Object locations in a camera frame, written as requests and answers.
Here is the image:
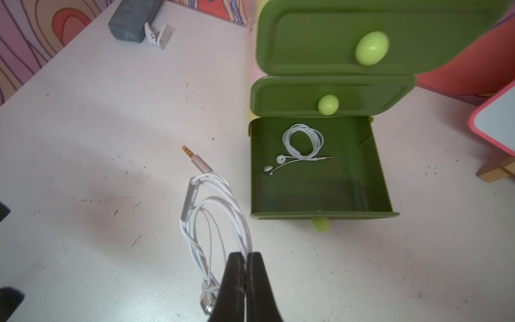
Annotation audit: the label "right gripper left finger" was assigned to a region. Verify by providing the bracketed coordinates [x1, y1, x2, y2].
[208, 252, 246, 322]

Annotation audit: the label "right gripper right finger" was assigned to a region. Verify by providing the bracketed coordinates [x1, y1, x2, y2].
[246, 252, 283, 322]

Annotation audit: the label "white earphones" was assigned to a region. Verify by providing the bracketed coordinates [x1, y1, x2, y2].
[180, 146, 253, 316]
[263, 123, 333, 176]

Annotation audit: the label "green yellow drawer cabinet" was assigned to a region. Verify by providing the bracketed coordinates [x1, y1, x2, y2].
[249, 1, 512, 231]

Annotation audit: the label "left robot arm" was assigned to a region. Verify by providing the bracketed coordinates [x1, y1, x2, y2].
[1, 203, 25, 321]

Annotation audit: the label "small white clip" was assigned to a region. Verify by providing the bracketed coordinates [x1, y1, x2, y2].
[144, 22, 172, 50]

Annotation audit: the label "wooden whiteboard easel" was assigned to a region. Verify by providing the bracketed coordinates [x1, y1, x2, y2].
[477, 156, 514, 183]

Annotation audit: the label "pink framed whiteboard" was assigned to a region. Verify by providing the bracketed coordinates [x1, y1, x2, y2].
[468, 81, 514, 156]

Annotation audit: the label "grey whiteboard eraser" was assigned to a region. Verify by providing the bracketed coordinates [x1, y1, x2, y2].
[108, 0, 164, 43]

